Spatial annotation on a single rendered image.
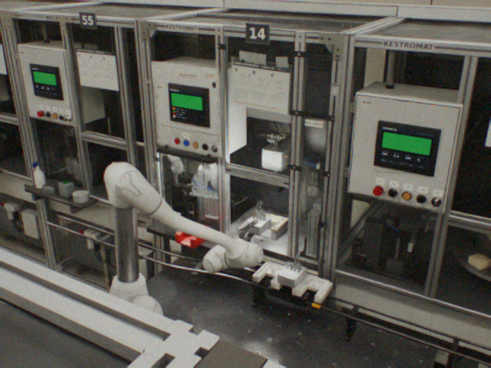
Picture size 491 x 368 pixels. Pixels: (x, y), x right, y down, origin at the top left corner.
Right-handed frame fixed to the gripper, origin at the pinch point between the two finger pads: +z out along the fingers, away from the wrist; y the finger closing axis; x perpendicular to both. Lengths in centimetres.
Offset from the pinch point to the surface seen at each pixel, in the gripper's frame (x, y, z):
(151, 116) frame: 66, 49, 4
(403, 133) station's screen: -70, 63, 1
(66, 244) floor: 220, -105, 51
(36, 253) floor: 231, -105, 27
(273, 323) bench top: -25.2, -34.9, -23.9
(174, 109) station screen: 47, 57, 1
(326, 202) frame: -37.8, 22.5, 4.2
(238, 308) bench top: -4.3, -35.0, -22.5
